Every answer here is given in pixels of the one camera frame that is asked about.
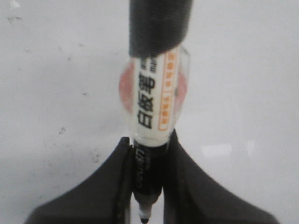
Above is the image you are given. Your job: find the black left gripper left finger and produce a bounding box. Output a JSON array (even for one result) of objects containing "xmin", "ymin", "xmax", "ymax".
[{"xmin": 25, "ymin": 137, "xmax": 133, "ymax": 224}]

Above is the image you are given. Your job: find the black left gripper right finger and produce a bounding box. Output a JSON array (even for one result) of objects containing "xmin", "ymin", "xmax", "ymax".
[{"xmin": 164, "ymin": 132, "xmax": 278, "ymax": 224}]

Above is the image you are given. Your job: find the white black whiteboard marker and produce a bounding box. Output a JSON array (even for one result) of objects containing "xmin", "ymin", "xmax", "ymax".
[{"xmin": 119, "ymin": 0, "xmax": 192, "ymax": 224}]

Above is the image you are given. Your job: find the white whiteboard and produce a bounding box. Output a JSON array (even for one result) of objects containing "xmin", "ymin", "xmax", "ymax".
[{"xmin": 0, "ymin": 0, "xmax": 299, "ymax": 224}]

